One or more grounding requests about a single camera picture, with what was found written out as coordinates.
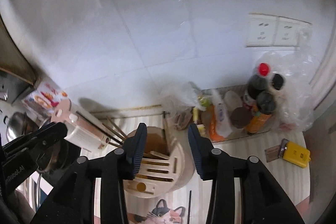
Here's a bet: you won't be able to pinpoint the range hood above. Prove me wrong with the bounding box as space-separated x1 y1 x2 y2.
0 67 36 105

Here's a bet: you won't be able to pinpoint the striped cat print tablecloth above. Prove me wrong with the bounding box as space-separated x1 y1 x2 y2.
94 114 311 224

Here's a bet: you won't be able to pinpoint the black cap dark bottle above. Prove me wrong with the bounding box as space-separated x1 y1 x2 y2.
270 72 287 91

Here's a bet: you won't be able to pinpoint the steel pot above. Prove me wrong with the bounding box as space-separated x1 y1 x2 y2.
5 112 38 142

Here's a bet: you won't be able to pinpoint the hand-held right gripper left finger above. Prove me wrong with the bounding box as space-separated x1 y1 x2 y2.
30 123 148 224

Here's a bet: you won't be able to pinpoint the pink and white electric kettle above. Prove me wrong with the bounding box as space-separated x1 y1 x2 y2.
51 102 111 153

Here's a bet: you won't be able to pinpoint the large clear plastic bag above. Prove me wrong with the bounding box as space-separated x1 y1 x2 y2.
259 51 324 133

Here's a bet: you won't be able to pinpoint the clear plastic organizer tray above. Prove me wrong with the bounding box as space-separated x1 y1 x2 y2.
194 86 275 144

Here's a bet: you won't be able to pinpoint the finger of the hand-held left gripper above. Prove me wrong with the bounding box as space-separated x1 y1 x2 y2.
2 122 69 155

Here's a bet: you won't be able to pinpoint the brown lid jar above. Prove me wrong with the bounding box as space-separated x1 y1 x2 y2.
230 107 253 130

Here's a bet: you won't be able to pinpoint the red cap dark sauce bottle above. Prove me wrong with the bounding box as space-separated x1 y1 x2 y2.
245 63 273 109

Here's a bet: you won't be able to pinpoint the brown card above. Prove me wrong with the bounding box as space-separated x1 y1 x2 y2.
265 145 284 163

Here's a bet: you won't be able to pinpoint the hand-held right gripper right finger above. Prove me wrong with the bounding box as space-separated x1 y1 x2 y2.
187 123 307 224

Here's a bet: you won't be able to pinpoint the black handled scissors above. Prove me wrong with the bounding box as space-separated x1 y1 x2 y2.
187 190 193 224

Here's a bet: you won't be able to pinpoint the colourful wall stickers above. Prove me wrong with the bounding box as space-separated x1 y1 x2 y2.
22 82 72 117

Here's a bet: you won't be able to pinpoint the orange label dark sauce bottle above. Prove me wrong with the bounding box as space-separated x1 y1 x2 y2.
245 91 278 135

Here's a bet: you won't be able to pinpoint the green top bottle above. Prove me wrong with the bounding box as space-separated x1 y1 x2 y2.
199 96 211 110

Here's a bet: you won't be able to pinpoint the cream ribbed utensil holder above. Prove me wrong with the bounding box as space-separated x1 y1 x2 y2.
122 126 195 199

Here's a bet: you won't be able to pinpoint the yellow box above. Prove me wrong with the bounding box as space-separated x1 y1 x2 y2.
282 141 312 168

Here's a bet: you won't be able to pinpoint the white wall outlet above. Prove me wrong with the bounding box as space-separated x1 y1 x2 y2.
274 17 301 50
298 23 314 51
246 13 279 48

